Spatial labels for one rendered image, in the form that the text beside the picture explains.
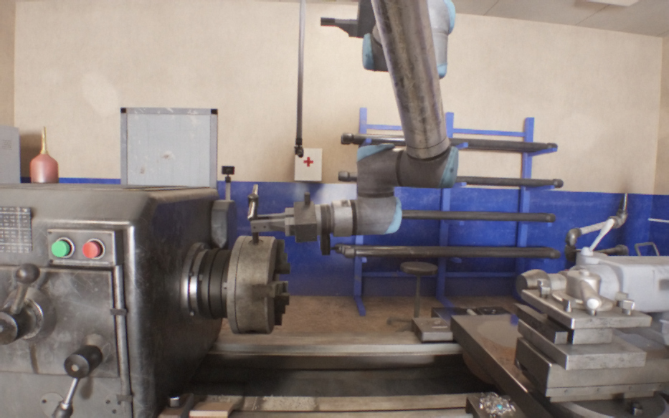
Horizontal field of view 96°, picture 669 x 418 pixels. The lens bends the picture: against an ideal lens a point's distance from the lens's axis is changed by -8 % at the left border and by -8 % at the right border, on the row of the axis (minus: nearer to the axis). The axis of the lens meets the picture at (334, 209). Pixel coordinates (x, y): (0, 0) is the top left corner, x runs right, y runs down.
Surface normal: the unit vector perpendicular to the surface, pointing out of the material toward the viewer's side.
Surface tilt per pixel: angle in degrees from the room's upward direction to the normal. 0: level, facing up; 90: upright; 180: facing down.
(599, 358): 90
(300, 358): 90
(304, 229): 109
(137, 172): 90
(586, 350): 0
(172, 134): 90
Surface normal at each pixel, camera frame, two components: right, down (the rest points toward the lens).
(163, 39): 0.05, 0.08
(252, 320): 0.04, 0.47
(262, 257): 0.06, -0.67
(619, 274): -1.00, -0.03
